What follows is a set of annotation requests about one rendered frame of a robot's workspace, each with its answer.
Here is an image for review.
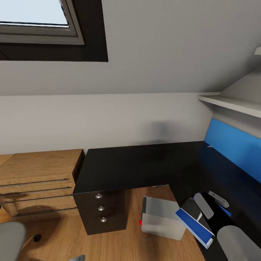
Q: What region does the swivel chair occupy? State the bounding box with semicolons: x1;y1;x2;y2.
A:
0;221;41;261

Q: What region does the folder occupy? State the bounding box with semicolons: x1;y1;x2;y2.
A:
175;206;231;249

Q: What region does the notebook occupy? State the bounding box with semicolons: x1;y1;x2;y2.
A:
181;198;215;236

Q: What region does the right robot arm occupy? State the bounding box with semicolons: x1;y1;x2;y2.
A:
193;191;261;261

